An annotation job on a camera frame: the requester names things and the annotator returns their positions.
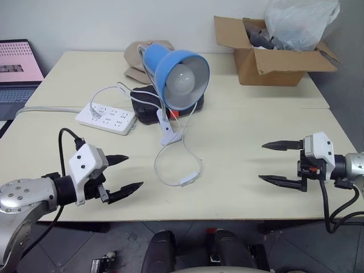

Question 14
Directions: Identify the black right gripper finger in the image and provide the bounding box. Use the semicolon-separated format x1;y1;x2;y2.
261;139;305;152
258;174;304;192

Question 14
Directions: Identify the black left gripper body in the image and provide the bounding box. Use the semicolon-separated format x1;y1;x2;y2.
84;173;111;204

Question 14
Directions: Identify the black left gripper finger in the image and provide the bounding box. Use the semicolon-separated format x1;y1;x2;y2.
105;154;130;169
107;181;144;205

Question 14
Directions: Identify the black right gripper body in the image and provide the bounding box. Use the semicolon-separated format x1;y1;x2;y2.
296;150;326;193

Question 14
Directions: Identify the blue clip desk lamp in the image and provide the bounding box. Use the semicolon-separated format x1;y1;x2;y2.
137;43;210;146

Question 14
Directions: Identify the white power strip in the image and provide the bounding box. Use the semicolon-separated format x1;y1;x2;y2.
75;102;138;136

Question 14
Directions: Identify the black table base bar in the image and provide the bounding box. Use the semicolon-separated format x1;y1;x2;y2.
36;221;111;234
258;220;325;233

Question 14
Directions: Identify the dark rounded shape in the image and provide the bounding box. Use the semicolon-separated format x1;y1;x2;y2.
212;229;258;273
141;230;177;273

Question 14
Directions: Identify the brown cardboard box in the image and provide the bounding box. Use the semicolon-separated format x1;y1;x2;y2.
213;15;341;86

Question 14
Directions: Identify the small black floor device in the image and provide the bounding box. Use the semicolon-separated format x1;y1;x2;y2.
90;250;118;273

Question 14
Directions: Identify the beige cap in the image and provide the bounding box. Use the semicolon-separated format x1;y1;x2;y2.
123;39;175;85

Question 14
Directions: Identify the white light bulb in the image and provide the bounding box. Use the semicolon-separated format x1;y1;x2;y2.
165;64;196;93

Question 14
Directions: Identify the dark grey bundled item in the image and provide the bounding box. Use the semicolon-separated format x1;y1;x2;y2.
245;18;278;49

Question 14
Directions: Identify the clear plastic bag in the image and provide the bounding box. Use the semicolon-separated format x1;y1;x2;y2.
263;0;341;52

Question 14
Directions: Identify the laptop with pink screen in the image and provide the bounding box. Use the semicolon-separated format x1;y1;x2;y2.
0;39;46;122

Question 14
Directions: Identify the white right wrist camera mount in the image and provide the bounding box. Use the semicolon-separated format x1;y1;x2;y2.
303;131;336;181

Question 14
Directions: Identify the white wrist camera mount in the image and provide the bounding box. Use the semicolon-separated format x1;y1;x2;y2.
303;131;336;181
67;143;109;206

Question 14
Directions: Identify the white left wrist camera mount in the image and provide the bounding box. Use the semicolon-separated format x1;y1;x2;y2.
67;143;109;206

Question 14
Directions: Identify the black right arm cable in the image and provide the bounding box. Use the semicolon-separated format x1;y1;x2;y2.
318;179;364;234

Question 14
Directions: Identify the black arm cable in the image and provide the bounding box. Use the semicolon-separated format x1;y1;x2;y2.
318;179;364;234
15;127;86;268

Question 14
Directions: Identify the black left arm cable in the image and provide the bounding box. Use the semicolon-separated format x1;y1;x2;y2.
15;127;86;268

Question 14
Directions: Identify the white inline cord switch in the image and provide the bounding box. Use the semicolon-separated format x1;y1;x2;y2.
179;171;199;188

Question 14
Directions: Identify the white lamp cord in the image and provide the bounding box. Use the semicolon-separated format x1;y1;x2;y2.
90;81;204;188

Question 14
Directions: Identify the grey power strip cable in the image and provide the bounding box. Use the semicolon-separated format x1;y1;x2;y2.
15;105;86;116

